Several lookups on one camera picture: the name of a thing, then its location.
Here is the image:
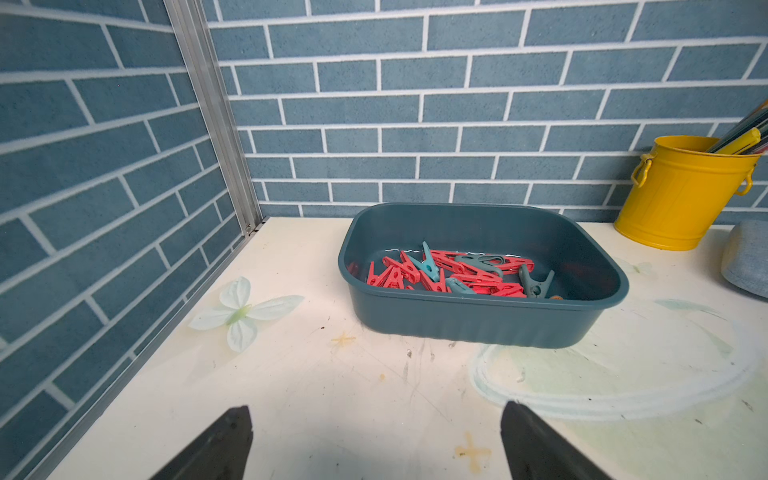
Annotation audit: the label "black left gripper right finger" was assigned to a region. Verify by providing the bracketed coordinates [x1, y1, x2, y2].
[500, 401, 610, 480]

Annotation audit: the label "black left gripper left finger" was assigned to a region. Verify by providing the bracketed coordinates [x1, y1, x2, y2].
[151, 406, 253, 480]

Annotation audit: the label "teal plastic storage box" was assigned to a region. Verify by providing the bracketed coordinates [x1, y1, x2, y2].
[338, 203, 629, 349]

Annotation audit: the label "grey clothespin in box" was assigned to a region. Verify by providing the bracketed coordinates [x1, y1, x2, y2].
[518, 265, 555, 298]

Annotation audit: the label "red clothespin pile in box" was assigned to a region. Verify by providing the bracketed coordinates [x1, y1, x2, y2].
[348, 250, 535, 298]

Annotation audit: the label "teal clothespin in box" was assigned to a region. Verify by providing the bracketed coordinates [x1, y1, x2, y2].
[408, 241, 441, 283]

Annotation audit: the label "grey fabric glasses case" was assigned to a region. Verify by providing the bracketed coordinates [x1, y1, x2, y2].
[721, 220, 768, 299]

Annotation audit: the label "yellow metal bucket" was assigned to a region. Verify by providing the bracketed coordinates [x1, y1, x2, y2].
[614, 136, 760, 251]

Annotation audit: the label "pens in bucket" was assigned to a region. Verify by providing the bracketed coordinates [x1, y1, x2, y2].
[707, 102, 767, 155]

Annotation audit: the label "left aluminium corner post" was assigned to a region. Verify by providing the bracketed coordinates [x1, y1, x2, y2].
[165, 0, 263, 237]

